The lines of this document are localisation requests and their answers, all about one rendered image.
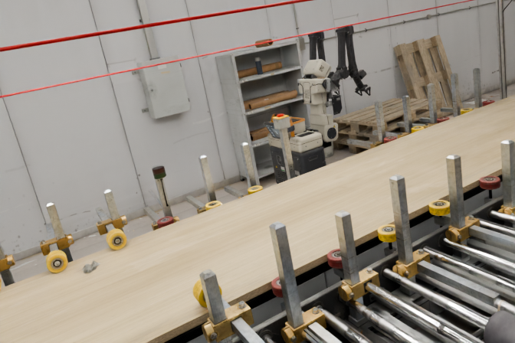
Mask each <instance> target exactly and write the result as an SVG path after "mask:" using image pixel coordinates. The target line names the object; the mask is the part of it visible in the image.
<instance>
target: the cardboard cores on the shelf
mask: <svg viewBox="0 0 515 343"><path fill-rule="evenodd" d="M281 68H282V63H281V62H280V61H278V62H275V63H272V64H265V65H262V70H263V73H264V72H268V71H272V70H277V69H281ZM255 74H258V72H257V68H256V67H252V68H248V69H245V70H239V71H238V78H242V77H248V76H251V75H255ZM296 97H297V91H296V90H291V91H289V90H287V91H280V92H277V93H272V94H269V95H266V96H260V97H258V98H254V99H251V100H245V101H243V102H244V109H245V110H246V109H250V110H252V109H257V108H260V107H263V106H268V105H271V104H274V103H279V102H282V101H285V100H290V99H293V98H296ZM249 133H250V137H251V141H255V140H258V139H262V138H264V137H267V134H268V133H269V131H268V129H267V127H264V128H261V129H256V130H254V131H250V132H249Z"/></svg>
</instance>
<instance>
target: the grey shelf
mask: <svg viewBox="0 0 515 343"><path fill-rule="evenodd" d="M277 50H278V51H277ZM278 55H279V56H278ZM256 57H260V59H261V66H262V65H265V64H272V63H275V62H278V61H280V62H281V63H282V68H281V69H277V70H272V71H268V72H264V73H263V74H259V75H257V74H255V75H251V76H248V77H242V78H238V71H239V70H245V69H248V68H252V67H256V63H255V58H256ZM279 59H280V60H279ZM215 60H216V64H217V68H218V75H219V79H220V83H221V89H222V93H223V97H224V101H225V108H226V112H227V115H228V122H229V126H230V130H231V137H232V141H233V144H234V148H235V155H236V159H237V163H238V170H239V173H240V177H241V181H244V178H243V176H244V177H247V176H246V172H245V169H244V162H243V158H242V154H241V147H240V144H241V143H243V142H246V143H247V144H248V146H249V150H250V154H251V161H252V165H253V169H254V176H255V181H256V185H257V186H258V185H259V186H260V182H259V178H263V177H264V176H267V175H270V174H272V173H274V166H273V162H272V158H271V151H270V147H271V145H269V141H268V137H264V138H262V139H258V140H255V141H251V137H250V133H249V132H250V131H254V130H256V129H261V128H264V127H266V126H265V124H264V123H265V122H270V121H271V117H272V115H273V114H284V115H288V116H289V117H297V118H304V119H305V121H304V122H305V128H307V129H310V106H309V104H304V103H303V94H302V93H300V92H299V91H298V85H297V79H302V77H304V74H303V63H302V58H301V52H300V44H299V40H297V41H288V42H283V43H278V44H273V45H271V46H266V47H256V48H253V49H249V50H245V51H238V52H234V53H230V54H223V55H220V56H216V57H215ZM235 71H236V72H235ZM236 75H237V76H236ZM282 77H283V78H282ZM284 90H285V91H287V90H289V91H291V90H296V91H297V97H296V98H293V99H290V100H285V101H282V102H279V103H274V104H271V105H268V106H263V107H260V108H257V109H252V110H250V109H246V110H245V109H244V102H243V101H245V100H251V99H254V98H258V97H260V96H266V95H269V94H272V93H277V92H280V91H284ZM288 112H289V113H288ZM248 136H249V137H248Z"/></svg>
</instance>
